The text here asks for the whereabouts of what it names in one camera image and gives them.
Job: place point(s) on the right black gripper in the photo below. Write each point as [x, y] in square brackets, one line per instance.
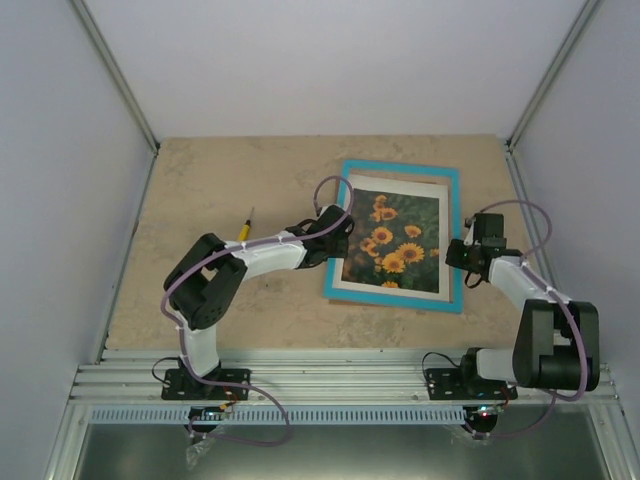
[454, 257]

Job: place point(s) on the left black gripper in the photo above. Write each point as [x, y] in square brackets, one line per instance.
[341, 251]

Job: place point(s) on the sunflower photo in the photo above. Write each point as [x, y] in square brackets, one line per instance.
[395, 242]

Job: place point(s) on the white mat board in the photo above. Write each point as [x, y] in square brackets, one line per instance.
[406, 186]

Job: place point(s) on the blue wooden picture frame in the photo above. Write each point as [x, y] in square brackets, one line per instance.
[422, 173]

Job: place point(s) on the yellow handled screwdriver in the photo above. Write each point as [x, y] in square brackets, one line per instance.
[246, 228]

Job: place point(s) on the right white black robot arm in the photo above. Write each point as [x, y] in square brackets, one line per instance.
[557, 342]

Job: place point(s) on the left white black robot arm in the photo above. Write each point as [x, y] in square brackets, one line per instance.
[200, 289]

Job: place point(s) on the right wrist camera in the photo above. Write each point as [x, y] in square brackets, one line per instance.
[470, 238]

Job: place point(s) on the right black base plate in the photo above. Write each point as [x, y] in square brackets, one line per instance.
[450, 384]

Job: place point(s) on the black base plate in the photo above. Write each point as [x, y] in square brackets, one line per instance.
[450, 384]
[230, 385]

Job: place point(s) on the grey slotted cable duct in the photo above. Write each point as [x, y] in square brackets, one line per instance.
[269, 415]

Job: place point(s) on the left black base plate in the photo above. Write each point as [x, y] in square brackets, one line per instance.
[230, 385]

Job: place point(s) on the aluminium profile rail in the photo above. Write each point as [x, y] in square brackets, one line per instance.
[293, 377]

